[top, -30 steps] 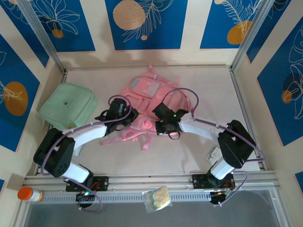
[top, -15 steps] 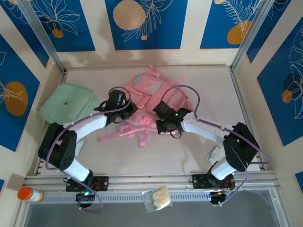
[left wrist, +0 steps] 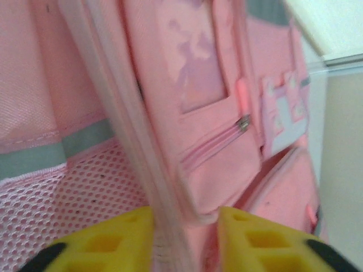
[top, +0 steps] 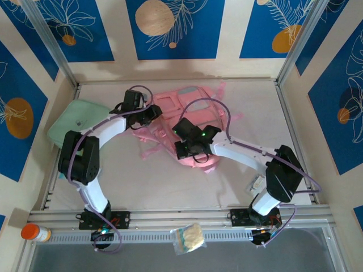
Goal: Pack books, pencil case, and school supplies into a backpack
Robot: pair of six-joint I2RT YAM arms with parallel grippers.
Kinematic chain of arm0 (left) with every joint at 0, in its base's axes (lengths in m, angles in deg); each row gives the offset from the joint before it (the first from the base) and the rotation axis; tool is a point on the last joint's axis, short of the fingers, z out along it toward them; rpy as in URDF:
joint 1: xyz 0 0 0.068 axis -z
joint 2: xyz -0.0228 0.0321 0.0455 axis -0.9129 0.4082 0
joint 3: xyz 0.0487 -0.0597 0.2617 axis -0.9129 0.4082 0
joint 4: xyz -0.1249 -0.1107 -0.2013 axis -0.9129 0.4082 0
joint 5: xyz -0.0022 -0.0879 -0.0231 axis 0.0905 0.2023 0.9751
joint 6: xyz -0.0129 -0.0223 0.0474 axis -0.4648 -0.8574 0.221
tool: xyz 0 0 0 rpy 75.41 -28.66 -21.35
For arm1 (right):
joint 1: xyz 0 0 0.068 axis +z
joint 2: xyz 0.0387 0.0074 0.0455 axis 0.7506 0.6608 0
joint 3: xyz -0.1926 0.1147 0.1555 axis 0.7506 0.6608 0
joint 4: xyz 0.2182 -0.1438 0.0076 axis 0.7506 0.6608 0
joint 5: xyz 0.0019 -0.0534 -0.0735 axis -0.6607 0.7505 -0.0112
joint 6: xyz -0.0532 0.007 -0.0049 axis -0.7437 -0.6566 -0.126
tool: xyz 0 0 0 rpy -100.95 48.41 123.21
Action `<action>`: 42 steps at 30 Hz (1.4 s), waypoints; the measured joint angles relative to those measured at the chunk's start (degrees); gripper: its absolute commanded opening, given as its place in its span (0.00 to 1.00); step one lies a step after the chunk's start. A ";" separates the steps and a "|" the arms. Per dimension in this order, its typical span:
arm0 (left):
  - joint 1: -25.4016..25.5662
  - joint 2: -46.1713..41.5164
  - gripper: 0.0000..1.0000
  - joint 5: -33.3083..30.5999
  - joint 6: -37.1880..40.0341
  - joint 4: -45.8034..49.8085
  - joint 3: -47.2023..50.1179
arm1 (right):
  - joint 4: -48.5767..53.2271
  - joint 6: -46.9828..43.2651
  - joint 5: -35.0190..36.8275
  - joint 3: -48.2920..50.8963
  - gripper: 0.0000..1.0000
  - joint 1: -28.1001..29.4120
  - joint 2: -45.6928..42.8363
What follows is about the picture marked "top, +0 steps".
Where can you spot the pink backpack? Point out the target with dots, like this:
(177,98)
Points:
(207,116)

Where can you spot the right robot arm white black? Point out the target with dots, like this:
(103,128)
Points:
(241,154)

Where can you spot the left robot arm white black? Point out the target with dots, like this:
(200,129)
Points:
(93,195)

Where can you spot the mint green zip pouch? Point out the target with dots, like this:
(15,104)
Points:
(79,113)

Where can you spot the small clear plastic box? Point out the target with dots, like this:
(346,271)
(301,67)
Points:
(256,183)

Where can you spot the clear bag with yellow snacks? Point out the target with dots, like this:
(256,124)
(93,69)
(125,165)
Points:
(188,238)

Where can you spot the clear teal plastic packet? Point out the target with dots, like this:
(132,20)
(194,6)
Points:
(61,176)

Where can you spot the orange capped white bottle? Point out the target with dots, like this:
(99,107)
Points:
(35,232)

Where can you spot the aluminium frame rail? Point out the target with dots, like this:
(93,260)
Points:
(170,216)

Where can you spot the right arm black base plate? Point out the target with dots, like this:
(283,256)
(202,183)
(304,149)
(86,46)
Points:
(238,217)

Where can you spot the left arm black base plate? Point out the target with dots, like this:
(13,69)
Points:
(122,219)

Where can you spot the aluminium frame post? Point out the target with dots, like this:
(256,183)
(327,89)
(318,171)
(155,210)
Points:
(300,42)
(51,42)

